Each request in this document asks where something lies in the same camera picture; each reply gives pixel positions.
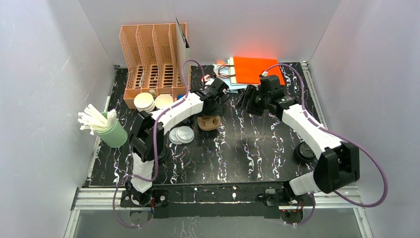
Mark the grey folder in organizer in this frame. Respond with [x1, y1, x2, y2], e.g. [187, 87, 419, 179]
[175, 18, 190, 86]

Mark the white cup lid underneath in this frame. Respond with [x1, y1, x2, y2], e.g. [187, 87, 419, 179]
[169, 128, 182, 145]

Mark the green straw holder cup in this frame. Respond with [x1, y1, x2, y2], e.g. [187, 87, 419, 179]
[96, 113, 128, 148]

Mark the orange plastic file organizer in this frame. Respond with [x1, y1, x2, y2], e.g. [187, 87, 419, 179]
[119, 23, 187, 109]

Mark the light blue paper bag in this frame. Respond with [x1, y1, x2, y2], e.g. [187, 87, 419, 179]
[213, 57, 248, 93]

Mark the aluminium rail frame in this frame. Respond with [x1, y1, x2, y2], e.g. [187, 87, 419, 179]
[65, 183, 372, 238]

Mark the kraft paper cup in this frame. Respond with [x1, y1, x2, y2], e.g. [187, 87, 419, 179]
[155, 94, 173, 110]

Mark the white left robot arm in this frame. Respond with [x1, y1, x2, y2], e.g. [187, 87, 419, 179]
[126, 78, 229, 194]

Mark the white cup lid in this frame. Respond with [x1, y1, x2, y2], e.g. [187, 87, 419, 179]
[176, 126, 194, 144]

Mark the brown pulp cup carrier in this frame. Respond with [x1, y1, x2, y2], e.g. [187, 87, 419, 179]
[197, 116, 221, 131]

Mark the black cup lid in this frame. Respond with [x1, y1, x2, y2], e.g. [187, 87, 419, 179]
[294, 142, 316, 164]
[157, 146, 170, 164]

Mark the black cup lid left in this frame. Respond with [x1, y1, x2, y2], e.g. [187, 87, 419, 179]
[157, 146, 170, 164]

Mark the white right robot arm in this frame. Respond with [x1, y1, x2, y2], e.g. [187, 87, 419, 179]
[236, 75, 360, 196]

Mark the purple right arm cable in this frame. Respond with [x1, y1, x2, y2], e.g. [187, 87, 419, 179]
[262, 63, 388, 227]

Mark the orange paper bag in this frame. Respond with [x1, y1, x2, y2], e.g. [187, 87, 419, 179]
[232, 57, 278, 85]

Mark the black cup lid right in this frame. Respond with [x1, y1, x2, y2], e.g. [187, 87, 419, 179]
[294, 142, 316, 164]

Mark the white wrapped straws bundle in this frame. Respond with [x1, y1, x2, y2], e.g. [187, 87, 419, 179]
[77, 104, 116, 135]

